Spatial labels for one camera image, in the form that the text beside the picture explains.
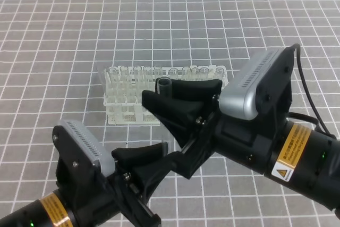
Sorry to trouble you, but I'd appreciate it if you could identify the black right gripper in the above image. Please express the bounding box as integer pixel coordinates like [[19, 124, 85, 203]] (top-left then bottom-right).
[[142, 48, 294, 176]]

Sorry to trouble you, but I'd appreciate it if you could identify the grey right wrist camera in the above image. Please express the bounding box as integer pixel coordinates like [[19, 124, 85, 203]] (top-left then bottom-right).
[[219, 49, 282, 121]]

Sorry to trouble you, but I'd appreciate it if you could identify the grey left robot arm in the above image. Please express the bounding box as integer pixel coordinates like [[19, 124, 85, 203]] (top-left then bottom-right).
[[1, 143, 183, 226]]

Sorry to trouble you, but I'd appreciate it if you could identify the white test tube rack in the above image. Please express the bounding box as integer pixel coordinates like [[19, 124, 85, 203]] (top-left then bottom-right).
[[104, 65, 228, 125]]

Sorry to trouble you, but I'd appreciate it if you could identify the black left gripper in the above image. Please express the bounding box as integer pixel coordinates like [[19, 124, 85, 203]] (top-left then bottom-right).
[[56, 142, 191, 226]]

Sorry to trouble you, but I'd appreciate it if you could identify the leaning clear test tube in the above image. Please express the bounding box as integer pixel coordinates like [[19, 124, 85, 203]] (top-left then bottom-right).
[[97, 64, 110, 96]]

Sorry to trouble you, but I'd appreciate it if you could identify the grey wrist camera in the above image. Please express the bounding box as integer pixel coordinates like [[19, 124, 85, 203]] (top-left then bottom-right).
[[219, 49, 282, 121], [53, 120, 115, 177]]

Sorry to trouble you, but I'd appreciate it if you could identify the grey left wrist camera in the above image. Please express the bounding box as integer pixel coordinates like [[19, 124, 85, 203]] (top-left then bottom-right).
[[53, 120, 115, 177]]

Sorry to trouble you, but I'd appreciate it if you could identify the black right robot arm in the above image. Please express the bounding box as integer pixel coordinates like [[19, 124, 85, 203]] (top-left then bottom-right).
[[142, 44, 339, 210]]

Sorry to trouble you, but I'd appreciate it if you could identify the clear glass test tube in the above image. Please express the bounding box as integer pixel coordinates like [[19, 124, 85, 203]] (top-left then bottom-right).
[[155, 77, 172, 98]]

